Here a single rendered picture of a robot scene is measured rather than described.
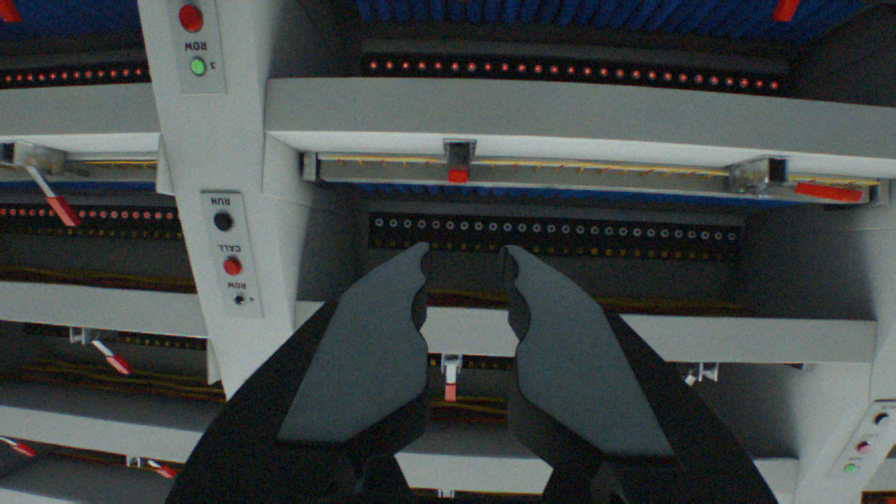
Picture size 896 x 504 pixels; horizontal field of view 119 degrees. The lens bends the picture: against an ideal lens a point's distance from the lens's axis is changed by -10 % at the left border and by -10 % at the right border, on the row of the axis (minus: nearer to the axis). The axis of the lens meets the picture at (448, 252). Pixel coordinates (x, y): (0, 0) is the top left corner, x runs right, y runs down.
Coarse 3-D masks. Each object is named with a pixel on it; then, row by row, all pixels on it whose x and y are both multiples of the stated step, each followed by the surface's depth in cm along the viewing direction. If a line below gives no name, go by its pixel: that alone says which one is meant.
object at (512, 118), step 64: (320, 128) 24; (384, 128) 24; (448, 128) 23; (512, 128) 23; (576, 128) 23; (640, 128) 23; (704, 128) 23; (768, 128) 23; (832, 128) 22; (320, 192) 34
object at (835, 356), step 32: (448, 320) 30; (480, 320) 29; (640, 320) 29; (672, 320) 29; (704, 320) 29; (736, 320) 29; (768, 320) 29; (800, 320) 28; (832, 320) 28; (864, 320) 28; (448, 352) 30; (480, 352) 30; (512, 352) 29; (672, 352) 29; (704, 352) 29; (736, 352) 29; (768, 352) 29; (800, 352) 28; (832, 352) 28; (864, 352) 28; (448, 384) 34; (832, 384) 32; (864, 384) 29
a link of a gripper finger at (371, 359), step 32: (416, 256) 11; (352, 288) 9; (384, 288) 9; (416, 288) 9; (352, 320) 8; (384, 320) 8; (416, 320) 9; (320, 352) 7; (352, 352) 7; (384, 352) 7; (416, 352) 7; (320, 384) 6; (352, 384) 6; (384, 384) 6; (416, 384) 6; (288, 416) 5; (320, 416) 6; (352, 416) 6; (384, 416) 6; (416, 416) 6; (352, 448) 5; (384, 448) 6
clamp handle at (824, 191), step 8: (760, 184) 25; (768, 184) 24; (776, 184) 23; (784, 184) 22; (792, 184) 22; (800, 184) 21; (808, 184) 21; (816, 184) 20; (760, 192) 25; (800, 192) 21; (808, 192) 21; (816, 192) 20; (824, 192) 19; (832, 192) 19; (840, 192) 19; (848, 192) 18; (856, 192) 18; (840, 200) 19; (848, 200) 18; (856, 200) 18
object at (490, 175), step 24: (336, 168) 29; (360, 168) 29; (384, 168) 29; (408, 168) 29; (432, 168) 29; (480, 168) 29; (504, 168) 29; (528, 168) 29; (552, 168) 29; (576, 168) 29; (600, 168) 29; (648, 168) 27; (672, 168) 27; (648, 192) 30; (672, 192) 29; (696, 192) 29; (720, 192) 28; (768, 192) 28; (792, 192) 28; (864, 192) 28
